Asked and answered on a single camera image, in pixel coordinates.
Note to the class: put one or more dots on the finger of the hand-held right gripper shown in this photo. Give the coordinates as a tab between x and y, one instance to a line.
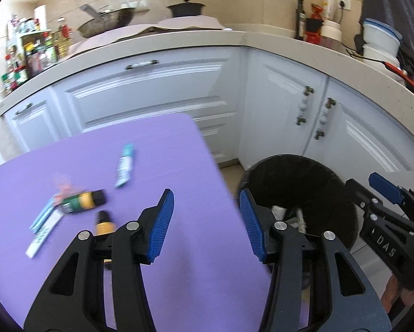
361	192
383	185

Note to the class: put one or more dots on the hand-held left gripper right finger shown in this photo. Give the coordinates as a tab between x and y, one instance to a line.
252	228

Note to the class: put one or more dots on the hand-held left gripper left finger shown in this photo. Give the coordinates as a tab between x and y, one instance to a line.
162	224

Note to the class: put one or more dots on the long white wrapper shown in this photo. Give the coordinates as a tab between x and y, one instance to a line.
298	219

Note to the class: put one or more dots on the black trash bin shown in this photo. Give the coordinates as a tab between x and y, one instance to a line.
297	183

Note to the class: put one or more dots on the person's right hand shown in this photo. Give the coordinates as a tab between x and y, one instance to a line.
392	290

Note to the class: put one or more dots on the yellow bottle with black cap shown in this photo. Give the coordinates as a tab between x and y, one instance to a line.
103	228

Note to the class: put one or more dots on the small teal white tube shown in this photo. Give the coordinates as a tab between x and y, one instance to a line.
125	164

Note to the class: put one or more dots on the purple table mat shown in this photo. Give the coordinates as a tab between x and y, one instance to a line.
158	152

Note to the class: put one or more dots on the green bottle with yellow label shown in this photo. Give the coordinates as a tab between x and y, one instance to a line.
77	202

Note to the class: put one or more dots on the clear wrapper with orange dots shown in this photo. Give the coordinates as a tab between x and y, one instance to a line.
62	186

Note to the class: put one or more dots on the light blue paper wrapper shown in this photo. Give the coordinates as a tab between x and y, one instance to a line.
42	216

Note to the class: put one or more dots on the white printed paper strip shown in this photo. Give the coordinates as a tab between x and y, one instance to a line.
42	237

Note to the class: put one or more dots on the white kitchen cabinet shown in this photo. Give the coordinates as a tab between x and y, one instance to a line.
158	90

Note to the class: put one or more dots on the stacked white containers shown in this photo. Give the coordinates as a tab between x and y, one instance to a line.
381	39

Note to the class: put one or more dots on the white jar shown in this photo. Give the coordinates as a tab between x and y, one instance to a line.
330	34

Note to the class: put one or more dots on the dark glass bottle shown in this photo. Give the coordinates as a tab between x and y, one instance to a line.
300	20

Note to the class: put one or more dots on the white upright packet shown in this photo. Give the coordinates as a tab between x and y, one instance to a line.
329	7

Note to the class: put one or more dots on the white stove cover cloth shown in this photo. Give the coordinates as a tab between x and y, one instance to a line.
193	23

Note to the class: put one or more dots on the group of condiment bottles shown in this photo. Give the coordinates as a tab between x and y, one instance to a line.
37	55

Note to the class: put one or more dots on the metal wok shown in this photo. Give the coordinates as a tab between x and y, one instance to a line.
106	20

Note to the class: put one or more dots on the black lidded pot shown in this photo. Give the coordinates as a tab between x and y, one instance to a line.
186	8

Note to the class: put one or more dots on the white spice rack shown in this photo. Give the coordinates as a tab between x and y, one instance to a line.
30	36

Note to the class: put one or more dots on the paper towel roll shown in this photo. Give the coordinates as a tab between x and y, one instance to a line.
40	17

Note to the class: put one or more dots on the white wall outlet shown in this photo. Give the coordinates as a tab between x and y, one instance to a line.
344	2

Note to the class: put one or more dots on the white wall sockets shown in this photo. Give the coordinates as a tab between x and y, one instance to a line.
134	0

